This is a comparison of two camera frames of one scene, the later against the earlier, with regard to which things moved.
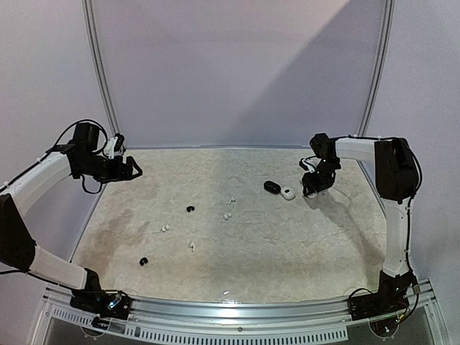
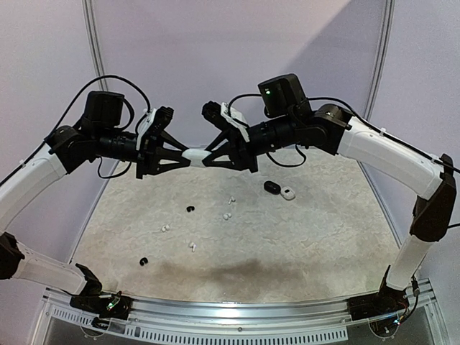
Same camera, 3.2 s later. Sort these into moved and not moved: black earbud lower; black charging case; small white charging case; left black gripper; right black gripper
Moved: left black gripper; right black gripper
Not moved: black charging case; small white charging case; black earbud lower
